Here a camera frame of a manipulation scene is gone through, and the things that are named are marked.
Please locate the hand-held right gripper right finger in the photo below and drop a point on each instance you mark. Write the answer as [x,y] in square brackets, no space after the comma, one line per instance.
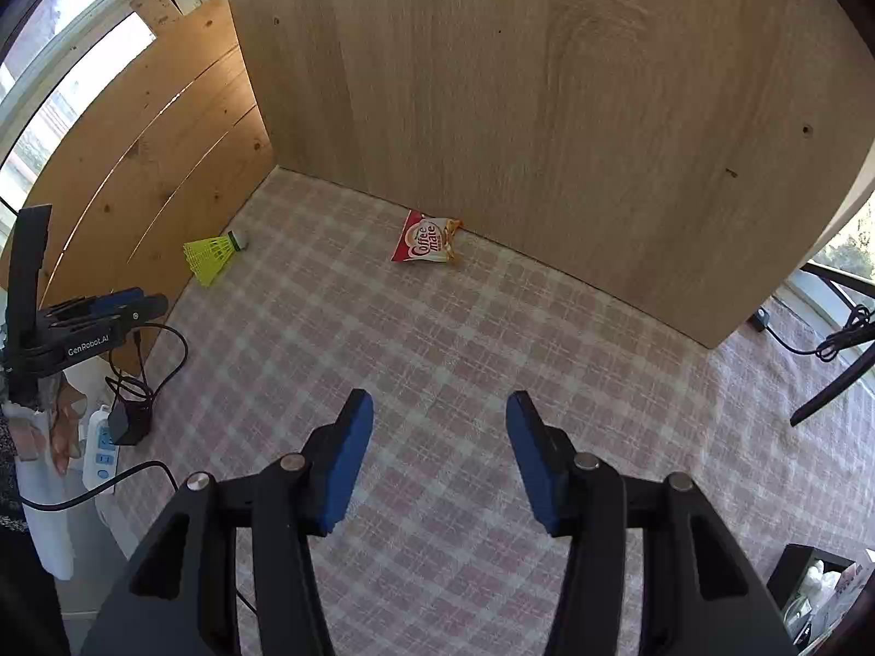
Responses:
[533,458]

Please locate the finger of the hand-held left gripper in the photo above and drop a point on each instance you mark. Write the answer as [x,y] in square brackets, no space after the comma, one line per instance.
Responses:
[119,297]
[147,307]

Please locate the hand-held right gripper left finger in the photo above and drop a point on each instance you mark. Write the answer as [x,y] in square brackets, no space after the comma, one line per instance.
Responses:
[348,458]

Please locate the black storage box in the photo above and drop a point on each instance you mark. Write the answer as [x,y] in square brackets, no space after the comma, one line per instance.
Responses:
[786,570]

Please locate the pink plaid covered desktop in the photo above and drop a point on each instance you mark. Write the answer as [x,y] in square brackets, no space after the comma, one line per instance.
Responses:
[444,328]

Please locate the person's left hand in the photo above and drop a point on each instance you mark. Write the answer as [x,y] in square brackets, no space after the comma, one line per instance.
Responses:
[68,423]

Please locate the yellow shuttlecock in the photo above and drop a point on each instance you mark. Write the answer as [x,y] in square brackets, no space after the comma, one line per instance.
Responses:
[208,256]

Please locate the black power adapter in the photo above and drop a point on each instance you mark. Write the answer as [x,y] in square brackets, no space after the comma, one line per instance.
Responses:
[130,423]

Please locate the pine plank board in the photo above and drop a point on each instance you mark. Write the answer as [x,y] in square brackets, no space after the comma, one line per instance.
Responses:
[157,150]

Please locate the white power strip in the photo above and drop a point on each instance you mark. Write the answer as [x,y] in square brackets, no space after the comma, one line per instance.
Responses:
[102,454]

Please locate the red creamer packet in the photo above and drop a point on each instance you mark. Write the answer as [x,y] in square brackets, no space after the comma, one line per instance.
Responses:
[424,242]

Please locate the wooden slat with holes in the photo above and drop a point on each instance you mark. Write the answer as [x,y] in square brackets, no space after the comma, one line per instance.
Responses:
[154,10]

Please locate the black tripod leg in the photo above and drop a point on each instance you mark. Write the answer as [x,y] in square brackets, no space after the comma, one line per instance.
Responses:
[834,393]

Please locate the large oak panel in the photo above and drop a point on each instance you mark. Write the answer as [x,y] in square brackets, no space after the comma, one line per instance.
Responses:
[513,82]

